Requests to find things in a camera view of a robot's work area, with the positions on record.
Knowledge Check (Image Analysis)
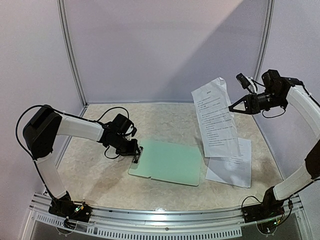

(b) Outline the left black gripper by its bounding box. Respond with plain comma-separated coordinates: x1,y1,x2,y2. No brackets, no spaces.
112,134,141,157

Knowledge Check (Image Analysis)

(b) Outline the printed paper sheet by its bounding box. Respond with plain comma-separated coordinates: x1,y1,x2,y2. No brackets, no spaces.
205,138,252,188
191,77,241,158

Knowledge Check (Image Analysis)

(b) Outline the green translucent plastic folder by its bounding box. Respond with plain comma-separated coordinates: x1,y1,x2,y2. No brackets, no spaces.
128,139,202,187

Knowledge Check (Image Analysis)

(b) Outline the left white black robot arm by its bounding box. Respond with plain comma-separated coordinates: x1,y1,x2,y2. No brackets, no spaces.
22,104,143,217

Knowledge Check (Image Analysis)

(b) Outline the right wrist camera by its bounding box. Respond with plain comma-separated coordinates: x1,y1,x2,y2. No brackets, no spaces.
236,73,258,94

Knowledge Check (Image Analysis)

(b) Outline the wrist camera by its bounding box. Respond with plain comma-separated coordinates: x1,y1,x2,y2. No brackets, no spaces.
112,113,137,137
236,73,258,94

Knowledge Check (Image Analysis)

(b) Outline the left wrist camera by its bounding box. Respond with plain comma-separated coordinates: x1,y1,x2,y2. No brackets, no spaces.
112,113,137,137

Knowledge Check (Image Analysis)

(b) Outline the aluminium front rail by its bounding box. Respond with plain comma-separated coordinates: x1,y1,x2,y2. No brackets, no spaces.
22,193,312,240

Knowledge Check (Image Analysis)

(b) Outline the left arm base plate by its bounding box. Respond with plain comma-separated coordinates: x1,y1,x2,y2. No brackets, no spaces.
48,199,93,223

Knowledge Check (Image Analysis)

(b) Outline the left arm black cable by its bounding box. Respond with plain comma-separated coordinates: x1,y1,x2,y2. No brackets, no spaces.
15,104,55,201

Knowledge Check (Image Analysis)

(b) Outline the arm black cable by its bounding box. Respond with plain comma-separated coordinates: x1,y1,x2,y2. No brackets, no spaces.
15,104,55,201
240,194,263,213

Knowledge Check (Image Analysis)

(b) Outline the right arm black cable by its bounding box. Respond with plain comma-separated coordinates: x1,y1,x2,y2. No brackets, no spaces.
240,194,263,213

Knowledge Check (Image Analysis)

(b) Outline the right aluminium frame post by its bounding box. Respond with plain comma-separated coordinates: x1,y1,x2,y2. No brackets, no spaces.
245,0,275,82

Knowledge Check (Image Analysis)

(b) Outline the aluminium frame post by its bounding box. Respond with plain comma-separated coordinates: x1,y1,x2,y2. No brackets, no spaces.
57,0,88,108
245,0,275,82

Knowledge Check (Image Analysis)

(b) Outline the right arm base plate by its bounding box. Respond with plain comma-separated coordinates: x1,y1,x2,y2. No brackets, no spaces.
241,202,285,223

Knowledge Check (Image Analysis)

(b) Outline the left aluminium frame post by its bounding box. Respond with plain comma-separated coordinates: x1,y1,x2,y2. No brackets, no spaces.
57,0,88,108

